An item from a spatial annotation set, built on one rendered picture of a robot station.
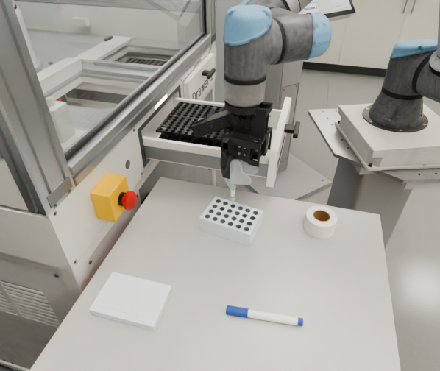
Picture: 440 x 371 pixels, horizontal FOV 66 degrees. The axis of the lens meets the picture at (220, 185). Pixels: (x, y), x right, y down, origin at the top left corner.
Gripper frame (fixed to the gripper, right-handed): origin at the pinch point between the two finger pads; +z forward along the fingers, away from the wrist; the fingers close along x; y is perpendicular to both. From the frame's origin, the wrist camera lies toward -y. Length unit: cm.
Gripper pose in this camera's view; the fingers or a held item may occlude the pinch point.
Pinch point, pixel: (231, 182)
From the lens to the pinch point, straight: 76.2
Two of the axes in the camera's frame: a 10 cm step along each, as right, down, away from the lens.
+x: 4.3, -5.6, 7.1
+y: 9.0, 2.7, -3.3
